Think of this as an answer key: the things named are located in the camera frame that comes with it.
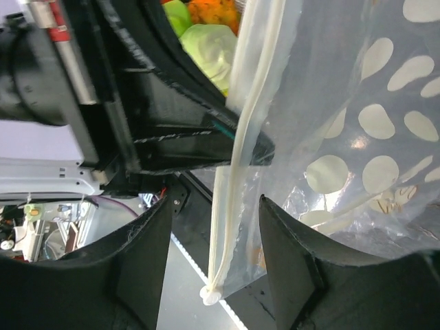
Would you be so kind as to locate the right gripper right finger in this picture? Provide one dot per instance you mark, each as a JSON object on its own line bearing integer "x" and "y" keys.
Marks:
{"x": 318, "y": 283}

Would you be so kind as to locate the green toy leafy vegetable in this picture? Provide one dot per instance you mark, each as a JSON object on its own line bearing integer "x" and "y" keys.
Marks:
{"x": 178, "y": 16}

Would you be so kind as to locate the orange toy ginger root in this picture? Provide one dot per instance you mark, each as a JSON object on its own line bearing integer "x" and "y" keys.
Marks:
{"x": 217, "y": 12}

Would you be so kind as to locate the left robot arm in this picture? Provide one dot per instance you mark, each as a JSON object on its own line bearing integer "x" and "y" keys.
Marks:
{"x": 43, "y": 82}

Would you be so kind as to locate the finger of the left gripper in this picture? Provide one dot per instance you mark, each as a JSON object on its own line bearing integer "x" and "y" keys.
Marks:
{"x": 155, "y": 112}

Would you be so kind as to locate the dotted clear zip bag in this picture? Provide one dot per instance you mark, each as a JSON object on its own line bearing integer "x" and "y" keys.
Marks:
{"x": 339, "y": 126}

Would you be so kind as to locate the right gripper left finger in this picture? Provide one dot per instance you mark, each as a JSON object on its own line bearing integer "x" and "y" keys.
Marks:
{"x": 113, "y": 283}

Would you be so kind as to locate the green toy cabbage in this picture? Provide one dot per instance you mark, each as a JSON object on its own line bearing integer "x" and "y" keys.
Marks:
{"x": 212, "y": 48}

